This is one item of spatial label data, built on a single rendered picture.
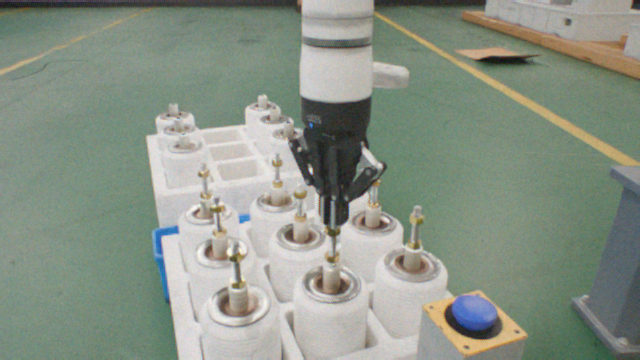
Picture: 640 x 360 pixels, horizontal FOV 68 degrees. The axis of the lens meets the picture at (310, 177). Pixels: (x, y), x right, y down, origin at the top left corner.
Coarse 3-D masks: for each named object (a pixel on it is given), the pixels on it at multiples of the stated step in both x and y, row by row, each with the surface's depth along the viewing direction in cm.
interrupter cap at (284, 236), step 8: (312, 224) 73; (280, 232) 71; (288, 232) 71; (312, 232) 71; (320, 232) 71; (280, 240) 69; (288, 240) 69; (312, 240) 69; (320, 240) 69; (288, 248) 67; (296, 248) 67; (304, 248) 67; (312, 248) 67
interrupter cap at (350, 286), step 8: (312, 272) 62; (320, 272) 62; (344, 272) 62; (352, 272) 62; (304, 280) 60; (312, 280) 61; (320, 280) 61; (344, 280) 61; (352, 280) 60; (360, 280) 60; (304, 288) 59; (312, 288) 59; (320, 288) 60; (344, 288) 59; (352, 288) 59; (360, 288) 59; (312, 296) 58; (320, 296) 58; (328, 296) 58; (336, 296) 58; (344, 296) 58; (352, 296) 58; (336, 304) 57
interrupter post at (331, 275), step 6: (324, 264) 59; (336, 264) 59; (324, 270) 59; (330, 270) 58; (336, 270) 58; (324, 276) 59; (330, 276) 58; (336, 276) 59; (324, 282) 59; (330, 282) 59; (336, 282) 59; (330, 288) 59; (336, 288) 59
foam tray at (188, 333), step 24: (312, 216) 90; (168, 240) 83; (168, 264) 76; (264, 264) 76; (264, 288) 71; (192, 312) 66; (288, 312) 66; (192, 336) 62; (288, 336) 62; (384, 336) 62
